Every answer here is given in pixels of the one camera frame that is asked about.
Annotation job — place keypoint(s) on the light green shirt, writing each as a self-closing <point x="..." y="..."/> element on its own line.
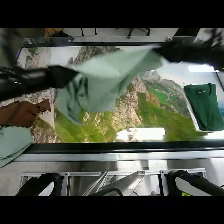
<point x="110" y="80"/>

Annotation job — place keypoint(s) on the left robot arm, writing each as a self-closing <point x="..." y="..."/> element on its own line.
<point x="30" y="80"/>

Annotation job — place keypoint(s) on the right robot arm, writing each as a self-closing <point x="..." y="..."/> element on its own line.
<point x="193" y="51"/>

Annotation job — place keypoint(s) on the brown garment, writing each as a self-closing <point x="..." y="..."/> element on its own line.
<point x="20" y="113"/>

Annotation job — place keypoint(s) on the dark green T-shirt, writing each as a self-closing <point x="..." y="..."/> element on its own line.
<point x="205" y="106"/>

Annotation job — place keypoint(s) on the light green garment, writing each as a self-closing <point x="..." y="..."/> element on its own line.
<point x="11" y="143"/>

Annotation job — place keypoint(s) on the silver frame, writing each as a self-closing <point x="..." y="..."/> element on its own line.
<point x="100" y="156"/>

